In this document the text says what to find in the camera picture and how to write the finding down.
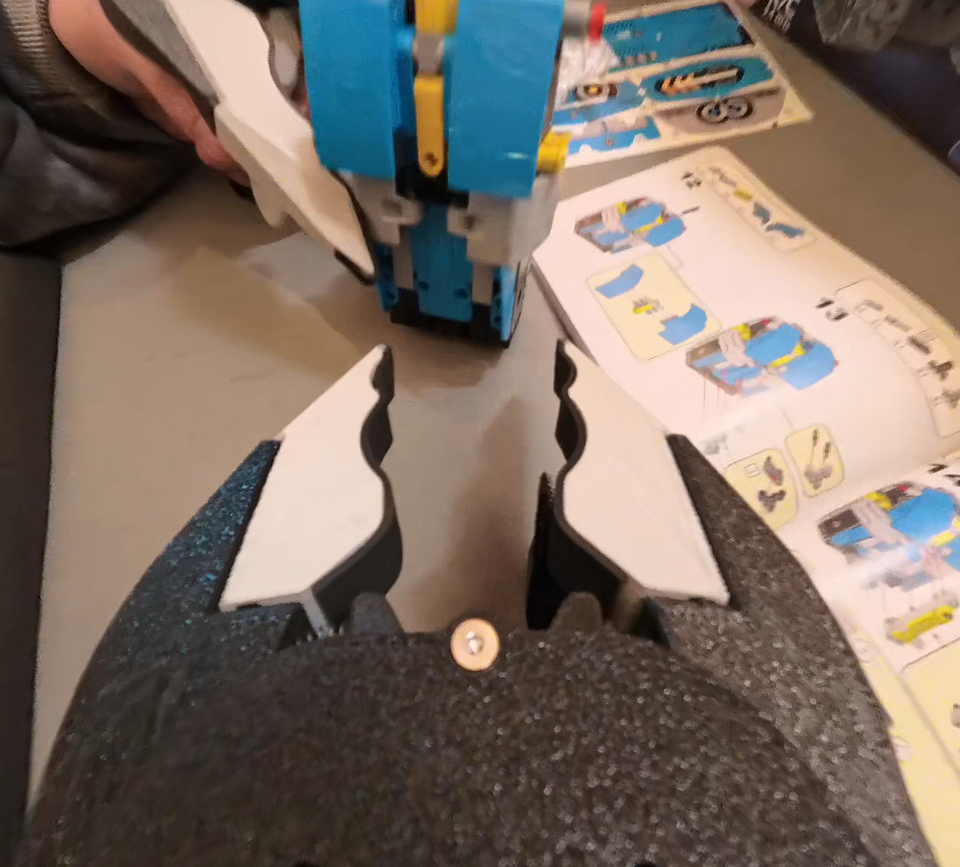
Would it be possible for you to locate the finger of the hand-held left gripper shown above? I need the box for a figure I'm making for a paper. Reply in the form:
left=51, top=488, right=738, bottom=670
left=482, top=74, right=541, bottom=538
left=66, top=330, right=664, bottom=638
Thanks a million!
left=152, top=0, right=378, bottom=279

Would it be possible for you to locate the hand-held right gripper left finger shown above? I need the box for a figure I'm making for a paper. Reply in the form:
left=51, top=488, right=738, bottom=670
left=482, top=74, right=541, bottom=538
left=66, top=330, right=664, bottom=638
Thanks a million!
left=219, top=345, right=406, bottom=637

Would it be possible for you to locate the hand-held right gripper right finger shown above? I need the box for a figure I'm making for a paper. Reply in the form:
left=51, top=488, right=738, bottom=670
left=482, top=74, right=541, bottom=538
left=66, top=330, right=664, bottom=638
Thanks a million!
left=527, top=340, right=731, bottom=632

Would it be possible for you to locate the blue grey toy robot model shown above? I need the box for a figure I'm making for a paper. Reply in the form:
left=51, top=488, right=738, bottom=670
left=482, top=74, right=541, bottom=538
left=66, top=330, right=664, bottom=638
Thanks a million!
left=296, top=0, right=609, bottom=351

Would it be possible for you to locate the person's left forearm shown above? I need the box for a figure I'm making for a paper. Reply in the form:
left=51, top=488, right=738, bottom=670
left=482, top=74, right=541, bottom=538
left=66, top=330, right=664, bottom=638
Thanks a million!
left=0, top=0, right=200, bottom=249

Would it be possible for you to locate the grey desk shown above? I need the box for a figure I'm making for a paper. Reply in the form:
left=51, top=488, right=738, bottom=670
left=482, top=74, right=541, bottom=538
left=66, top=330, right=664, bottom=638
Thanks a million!
left=30, top=0, right=960, bottom=808

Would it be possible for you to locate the person's left hand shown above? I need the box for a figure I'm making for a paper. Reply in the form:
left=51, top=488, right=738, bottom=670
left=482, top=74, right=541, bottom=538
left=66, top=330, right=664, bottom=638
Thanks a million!
left=47, top=0, right=252, bottom=189

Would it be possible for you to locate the open instruction booklet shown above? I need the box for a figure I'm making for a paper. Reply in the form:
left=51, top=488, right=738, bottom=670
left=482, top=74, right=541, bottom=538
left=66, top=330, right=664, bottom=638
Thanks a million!
left=528, top=147, right=960, bottom=867

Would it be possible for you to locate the blue sticker sheet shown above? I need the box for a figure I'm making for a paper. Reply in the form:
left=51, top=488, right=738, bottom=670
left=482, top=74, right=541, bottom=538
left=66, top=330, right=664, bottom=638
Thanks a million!
left=551, top=0, right=815, bottom=171

